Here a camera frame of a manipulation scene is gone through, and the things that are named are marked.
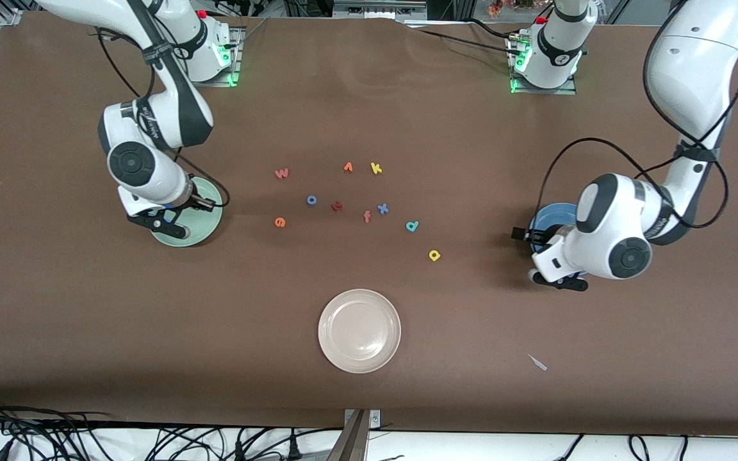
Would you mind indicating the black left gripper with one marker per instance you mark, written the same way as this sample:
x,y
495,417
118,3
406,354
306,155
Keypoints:
x,y
537,236

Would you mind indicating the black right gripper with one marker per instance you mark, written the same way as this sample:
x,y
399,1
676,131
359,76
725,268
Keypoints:
x,y
196,202

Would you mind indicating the pink foam letter w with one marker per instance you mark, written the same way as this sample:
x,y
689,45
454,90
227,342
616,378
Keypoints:
x,y
282,173

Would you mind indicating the teal foam letter p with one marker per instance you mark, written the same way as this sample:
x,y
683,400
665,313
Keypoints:
x,y
416,224

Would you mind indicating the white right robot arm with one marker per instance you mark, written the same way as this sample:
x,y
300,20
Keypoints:
x,y
129,163

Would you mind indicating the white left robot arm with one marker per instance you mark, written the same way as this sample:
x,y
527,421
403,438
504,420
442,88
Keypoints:
x,y
696,64

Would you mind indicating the green plate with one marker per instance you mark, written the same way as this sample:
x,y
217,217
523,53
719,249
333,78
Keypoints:
x,y
205,224

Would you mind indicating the blue plate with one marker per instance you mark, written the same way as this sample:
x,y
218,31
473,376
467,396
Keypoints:
x,y
545,214

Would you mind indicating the dark red foam letter t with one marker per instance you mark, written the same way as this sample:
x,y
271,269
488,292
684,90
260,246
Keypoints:
x,y
337,205

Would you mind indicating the white tape scrap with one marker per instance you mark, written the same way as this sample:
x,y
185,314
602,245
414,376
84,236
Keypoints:
x,y
537,362

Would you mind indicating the brown table cover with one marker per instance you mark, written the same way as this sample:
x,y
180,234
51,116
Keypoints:
x,y
369,115

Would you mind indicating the beige plate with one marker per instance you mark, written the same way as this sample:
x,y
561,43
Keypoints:
x,y
359,331

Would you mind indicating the orange object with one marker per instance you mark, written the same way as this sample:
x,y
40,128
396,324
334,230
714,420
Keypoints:
x,y
497,8

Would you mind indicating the grey metal bar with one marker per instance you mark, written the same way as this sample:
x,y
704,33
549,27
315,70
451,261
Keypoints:
x,y
351,442

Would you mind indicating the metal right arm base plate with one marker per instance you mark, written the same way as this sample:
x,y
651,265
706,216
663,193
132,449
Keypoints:
x,y
202,84

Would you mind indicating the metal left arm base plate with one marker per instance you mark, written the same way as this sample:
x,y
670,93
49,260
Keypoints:
x,y
542,91

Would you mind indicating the small metal bracket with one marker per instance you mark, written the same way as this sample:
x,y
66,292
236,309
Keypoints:
x,y
375,419

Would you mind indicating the grey metal frame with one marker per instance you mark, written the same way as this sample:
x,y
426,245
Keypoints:
x,y
378,8

